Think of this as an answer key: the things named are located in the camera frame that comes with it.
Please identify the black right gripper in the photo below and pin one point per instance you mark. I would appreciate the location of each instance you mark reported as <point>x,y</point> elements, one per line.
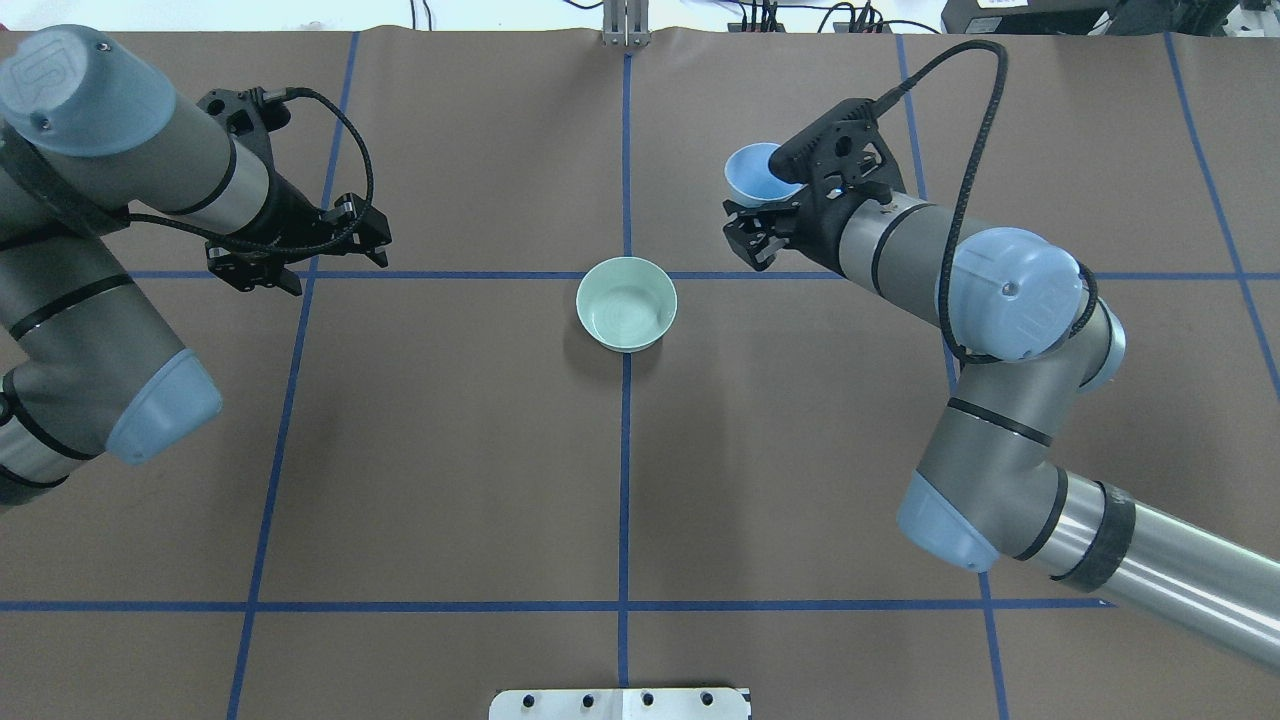
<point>820,232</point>

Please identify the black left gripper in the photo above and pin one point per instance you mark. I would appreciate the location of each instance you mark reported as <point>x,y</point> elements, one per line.
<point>291,213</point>

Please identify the light blue plastic cup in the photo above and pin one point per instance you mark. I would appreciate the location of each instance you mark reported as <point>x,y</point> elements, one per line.
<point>750,179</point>

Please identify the mint green bowl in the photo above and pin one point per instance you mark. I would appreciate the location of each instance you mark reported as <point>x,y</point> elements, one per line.
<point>626,304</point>

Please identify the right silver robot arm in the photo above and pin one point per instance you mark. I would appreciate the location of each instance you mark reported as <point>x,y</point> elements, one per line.
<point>986,487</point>

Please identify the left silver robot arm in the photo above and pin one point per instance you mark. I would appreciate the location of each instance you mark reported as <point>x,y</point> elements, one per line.
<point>95,140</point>

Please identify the orange black electronics board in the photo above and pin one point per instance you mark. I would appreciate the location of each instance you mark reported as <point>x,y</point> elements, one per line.
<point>842,17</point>

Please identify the black box with label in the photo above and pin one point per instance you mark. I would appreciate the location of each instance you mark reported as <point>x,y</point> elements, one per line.
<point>1070,18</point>

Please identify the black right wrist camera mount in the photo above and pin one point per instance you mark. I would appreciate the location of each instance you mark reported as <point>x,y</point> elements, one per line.
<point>841,155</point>

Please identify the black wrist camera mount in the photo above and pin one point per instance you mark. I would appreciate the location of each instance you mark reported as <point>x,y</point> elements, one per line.
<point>251,115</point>
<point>841,155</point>

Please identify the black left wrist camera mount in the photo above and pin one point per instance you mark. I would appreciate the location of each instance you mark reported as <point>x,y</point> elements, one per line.
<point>251,115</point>

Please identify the aluminium frame post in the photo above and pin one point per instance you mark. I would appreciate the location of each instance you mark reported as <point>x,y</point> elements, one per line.
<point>625,23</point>

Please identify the white central pedestal column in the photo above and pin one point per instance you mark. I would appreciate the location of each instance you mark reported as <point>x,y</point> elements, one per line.
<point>623,703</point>

